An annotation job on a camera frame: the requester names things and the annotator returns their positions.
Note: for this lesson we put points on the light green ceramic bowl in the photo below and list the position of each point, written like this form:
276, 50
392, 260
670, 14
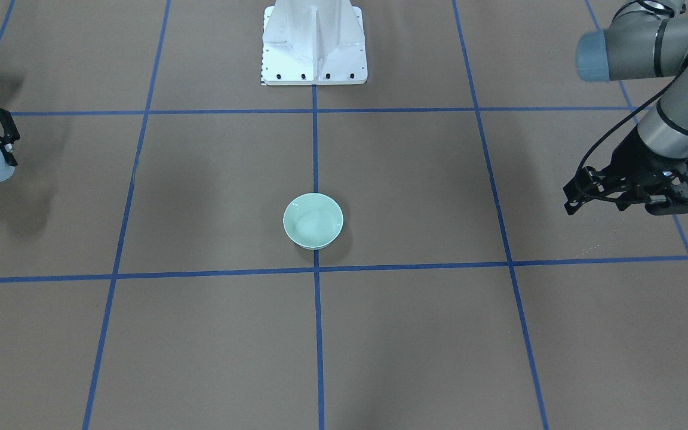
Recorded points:
313, 221

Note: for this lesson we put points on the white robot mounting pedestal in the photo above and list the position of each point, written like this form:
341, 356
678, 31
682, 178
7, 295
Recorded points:
313, 43

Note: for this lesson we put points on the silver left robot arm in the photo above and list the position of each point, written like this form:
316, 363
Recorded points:
645, 39

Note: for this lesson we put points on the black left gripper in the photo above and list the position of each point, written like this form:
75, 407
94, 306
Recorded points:
636, 160

